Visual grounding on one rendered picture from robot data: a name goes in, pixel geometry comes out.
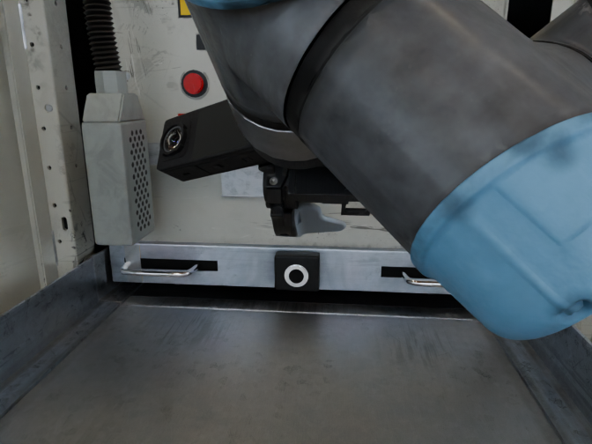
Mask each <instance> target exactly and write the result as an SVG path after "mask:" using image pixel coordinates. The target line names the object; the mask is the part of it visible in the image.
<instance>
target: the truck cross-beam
mask: <svg viewBox="0 0 592 444"><path fill-rule="evenodd" d="M134 245H139V247H140V255H141V258H140V259H141V269H142V270H161V271H185V270H188V269H190V268H191V267H192V266H194V265H195V264H196V263H200V264H201V267H200V268H199V269H198V270H197V271H195V272H194V273H193V274H191V275H189V276H186V277H147V276H143V282H136V283H159V284H182V285H227V286H250V287H273V288H275V259H274V257H275V254H276V253H277V252H278V251H290V252H318V253H320V287H319V290H342V291H366V292H411V293H434V294H450V293H449V292H448V291H447V290H446V289H445V288H444V287H432V286H416V285H410V284H408V283H406V282H405V281H404V280H403V278H402V277H401V275H400V270H405V272H406V274H407V275H408V276H409V277H410V278H412V279H417V280H432V281H436V280H435V279H431V278H429V277H425V276H424V275H423V274H421V273H420V272H419V271H418V270H417V268H416V267H415V266H414V265H413V263H412V262H411V255H410V254H409V253H408V252H407V251H406V250H405V249H404V248H352V247H323V246H293V245H263V244H233V243H203V242H174V241H144V240H140V241H138V242H137V243H136V244H134ZM109 252H110V260H111V268H112V276H113V281H114V282H128V277H127V275H123V274H122V273H121V272H120V268H121V267H122V266H123V264H124V263H126V260H125V251H124V246H109Z"/></svg>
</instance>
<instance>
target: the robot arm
mask: <svg viewBox="0 0 592 444"><path fill-rule="evenodd" d="M184 1H185V3H186V5H187V7H188V9H189V12H190V15H191V17H192V19H193V21H194V23H195V25H196V29H197V31H198V32H199V35H200V37H201V39H202V42H203V44H204V46H205V49H206V51H207V53H208V56H209V58H210V59H211V63H212V65H213V67H214V70H215V71H216V73H217V75H218V79H219V81H220V84H221V86H222V88H223V90H224V93H225V95H226V98H227V100H222V101H220V102H217V103H215V104H212V105H209V106H207V107H202V108H199V109H197V110H194V111H191V112H188V113H186V114H184V115H179V116H176V117H174V118H171V119H168V120H166V121H165V124H164V129H163V132H162V133H163V134H162V137H161V139H160V144H159V147H160V149H159V159H158V164H157V169H158V170H159V171H160V172H163V173H165V174H168V175H170V176H172V177H174V178H176V179H178V180H180V181H189V180H194V179H197V178H202V177H205V176H209V175H214V174H221V173H224V172H229V171H233V170H237V169H241V168H244V167H251V166H256V165H258V170H260V171H261V172H263V196H264V201H265V204H266V207H267V208H270V217H271V219H272V225H273V229H274V233H275V235H276V236H283V237H301V236H302V235H303V234H305V233H326V232H338V231H342V230H344V229H345V228H346V223H345V222H344V221H342V220H339V219H335V218H330V217H327V216H324V215H323V214H322V210H321V207H320V206H318V205H317V204H315V203H322V204H342V209H341V215H348V216H369V215H370V213H371V214H372V215H373V216H374V217H375V218H376V219H377V220H378V221H379V222H380V224H381V225H382V226H383V227H384V228H385V229H386V230H387V231H388V232H389V233H390V234H391V235H392V236H393V237H394V238H395V239H396V240H397V241H398V242H399V244H400V245H401V246H402V247H403V248H404V249H405V250H406V251H407V252H408V253H409V254H410V255H411V262H412V263H413V265H414V266H415V267H416V268H417V270H418V271H419V272H420V273H421V274H423V275H424V276H425V277H427V278H431V279H435V280H436V281H437V282H438V283H440V284H441V285H442V286H443V287H444V288H445V289H446V290H447V291H448V292H449V293H450V294H451V295H452V296H453V297H454V298H455V299H456V300H458V301H459V302H460V303H461V304H462V305H463V306H464V307H465V308H466V309H467V310H468V311H469V312H470V313H471V314H472V315H473V316H474V317H475V318H476V319H478V320H479V321H480V322H481V323H482V324H483V325H484V326H485V327H486V328H487V329H488V330H490V331H491V332H492V333H494V334H496V335H498V336H500V337H504V338H507V339H512V340H530V339H536V338H539V337H546V336H549V335H551V334H553V333H556V332H559V331H561V330H563V329H566V328H568V327H570V326H572V325H574V324H575V323H577V322H579V321H581V320H583V319H585V318H587V317H588V316H590V315H592V0H578V1H577V2H576V3H574V4H573V5H571V6H570V7H569V8H568V9H566V10H565V11H564V12H562V13H561V14H560V15H558V16H557V17H556V18H555V19H554V20H553V21H551V22H550V23H549V24H548V25H546V26H545V27H543V28H542V29H541V30H540V31H538V32H537V33H536V34H534V35H533V36H532V37H530V38H528V37H527V36H526V35H524V34H523V33H522V32H520V31H519V30H518V29H517V28H515V27H514V26H513V25H511V24H510V23H509V22H508V21H506V20H505V19H504V18H502V17H501V16H500V15H499V14H498V13H497V12H496V11H494V10H493V9H492V8H490V7H489V6H488V5H487V4H485V3H484V2H483V1H481V0H184ZM349 202H360V203H361V204H362V205H363V206H364V207H365V208H345V206H346V205H347V204H348V203H349Z"/></svg>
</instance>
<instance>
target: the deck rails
mask: <svg viewBox="0 0 592 444"><path fill-rule="evenodd" d="M120 305H121V303H120V302H99V299H98V291H97V284H96V277H95V269H94V262H93V257H90V258H89V259H87V260H86V261H84V262H83V263H81V264H79V265H78V266H77V267H75V268H74V269H72V270H70V271H68V272H67V273H65V274H64V275H62V276H61V277H59V278H58V279H56V280H55V281H53V282H52V283H50V284H49V285H47V286H45V287H43V288H42V289H40V290H39V291H38V292H36V293H35V294H33V295H31V296H30V297H28V298H27V299H25V300H23V301H21V302H20V303H18V305H16V306H15V307H13V308H11V309H9V310H8V311H6V312H5V313H3V314H1V315H0V419H1V418H2V417H3V416H4V415H5V414H6V413H7V412H8V411H9V410H10V409H11V408H12V407H13V406H14V405H15V404H17V403H18V402H19V401H20V400H21V399H22V398H23V397H24V396H25V395H26V394H27V393H28V392H29V391H30V390H31V389H33V388H34V387H35V386H36V385H37V384H38V383H39V382H40V381H41V380H42V379H43V378H44V377H45V376H46V375H47V374H49V373H50V372H51V371H52V370H53V369H54V368H55V367H56V366H57V365H58V364H59V363H60V362H61V361H62V360H63V359H65V358H66V357H67V356H68V355H69V354H70V353H71V352H72V351H73V350H74V349H75V348H76V347H77V346H78V345H79V344H81V343H82V342H83V341H84V340H85V339H86V338H87V337H88V336H89V335H90V334H91V333H92V332H93V331H94V330H95V329H97V328H98V327H99V326H100V325H101V324H102V323H103V322H104V321H105V320H106V319H107V318H108V317H109V316H110V315H111V314H112V313H113V312H114V311H115V310H116V309H117V308H118V307H119V306H120ZM493 335H494V336H495V338H496V339H497V341H498V342H499V344H500V346H501V348H502V349H503V351H504V352H505V354H506V355H507V357H508V358H509V360H510V361H511V363H512V364H513V366H514V368H515V370H516V371H517V373H518V374H519V375H520V377H521V378H522V380H523V382H524V383H525V385H526V387H527V388H528V390H529V392H530V393H531V395H532V396H533V397H534V399H535V400H536V402H537V404H538V406H539V407H540V409H541V410H542V412H543V413H544V415H545V416H546V418H547V419H548V421H549V422H550V424H551V426H552V428H553V429H554V431H555V432H556V434H557V435H558V437H559V438H560V440H561V441H562V443H563V444H592V343H591V342H590V341H589V340H588V339H587V338H586V337H585V336H584V335H583V334H582V333H581V332H580V331H579V330H578V329H577V328H576V327H575V326H574V325H572V326H570V327H568V328H566V329H563V330H561V331H559V332H556V333H553V334H551V335H549V336H546V337H539V338H536V339H530V340H512V339H507V338H504V337H500V336H498V335H496V334H494V333H493Z"/></svg>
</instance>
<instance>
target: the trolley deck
mask: <svg viewBox="0 0 592 444"><path fill-rule="evenodd" d="M0 444H563V443H562V441H561V440H560V438H559V437H558V435H557V434H556V432H555V431H554V429H553V428H552V426H551V424H550V422H549V421H548V419H547V418H546V416H545V415H544V413H543V412H542V410H541V409H540V407H539V406H538V404H537V402H536V400H535V399H534V397H533V396H532V395H531V393H530V392H529V390H528V388H527V387H526V385H525V383H524V382H523V380H522V378H521V377H520V375H519V374H518V373H517V371H516V370H515V368H514V366H513V364H512V363H511V361H510V360H509V358H508V357H507V355H506V354H505V352H504V351H503V349H502V348H501V346H500V344H499V342H498V341H497V339H496V338H495V336H494V335H493V333H492V332H491V331H490V330H488V329H487V328H486V327H485V326H484V325H483V324H482V323H481V322H480V321H465V320H445V319H425V318H404V317H384V316H363V315H342V314H302V313H282V312H262V311H240V310H220V309H200V308H179V307H140V306H119V307H118V308H117V309H116V310H115V311H114V312H113V313H112V314H111V315H110V316H109V317H108V318H107V319H106V320H105V321H104V322H103V323H102V324H101V325H100V326H99V327H98V328H97V329H95V330H94V331H93V332H92V333H91V334H90V335H89V336H88V337H87V338H86V339H85V340H84V341H83V342H82V343H81V344H79V345H78V346H77V347H76V348H75V349H74V350H73V351H72V352H71V353H70V354H69V355H68V356H67V357H66V358H65V359H63V360H62V361H61V362H60V363H59V364H58V365H57V366H56V367H55V368H54V369H53V370H52V371H51V372H50V373H49V374H47V375H46V376H45V377H44V378H43V379H42V380H41V381H40V382H39V383H38V384H37V385H36V386H35V387H34V388H33V389H31V390H30V391H29V392H28V393H27V394H26V395H25V396H24V397H23V398H22V399H21V400H20V401H19V402H18V403H17V404H15V405H14V406H13V407H12V408H11V409H10V410H9V411H8V412H7V413H6V414H5V415H4V416H3V417H2V418H1V419H0Z"/></svg>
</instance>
